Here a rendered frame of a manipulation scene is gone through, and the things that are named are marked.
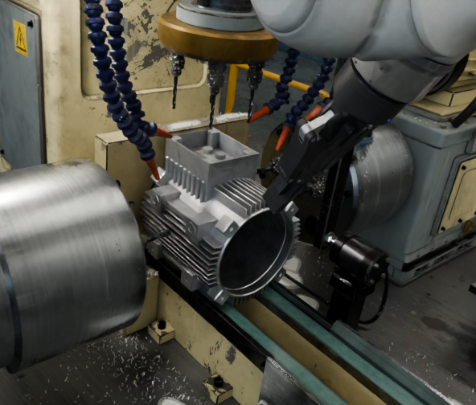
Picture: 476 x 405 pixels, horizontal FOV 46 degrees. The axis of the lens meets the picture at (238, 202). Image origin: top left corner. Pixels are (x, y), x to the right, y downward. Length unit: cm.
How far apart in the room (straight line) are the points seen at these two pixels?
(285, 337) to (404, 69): 54
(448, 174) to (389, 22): 90
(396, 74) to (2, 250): 44
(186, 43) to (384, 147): 45
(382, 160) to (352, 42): 71
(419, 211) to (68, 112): 71
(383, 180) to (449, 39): 70
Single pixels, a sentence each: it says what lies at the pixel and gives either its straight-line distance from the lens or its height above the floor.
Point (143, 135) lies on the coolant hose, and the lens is 78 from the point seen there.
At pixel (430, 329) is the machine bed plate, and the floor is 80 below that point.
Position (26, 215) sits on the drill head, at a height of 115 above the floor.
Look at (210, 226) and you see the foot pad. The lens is 83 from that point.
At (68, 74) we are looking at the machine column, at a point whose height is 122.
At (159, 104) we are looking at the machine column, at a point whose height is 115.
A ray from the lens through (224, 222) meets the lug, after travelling 81.
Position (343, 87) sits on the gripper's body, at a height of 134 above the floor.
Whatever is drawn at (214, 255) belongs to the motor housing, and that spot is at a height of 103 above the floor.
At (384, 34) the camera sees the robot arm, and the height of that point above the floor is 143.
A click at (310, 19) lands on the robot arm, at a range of 34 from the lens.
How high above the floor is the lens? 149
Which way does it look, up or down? 28 degrees down
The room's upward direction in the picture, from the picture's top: 8 degrees clockwise
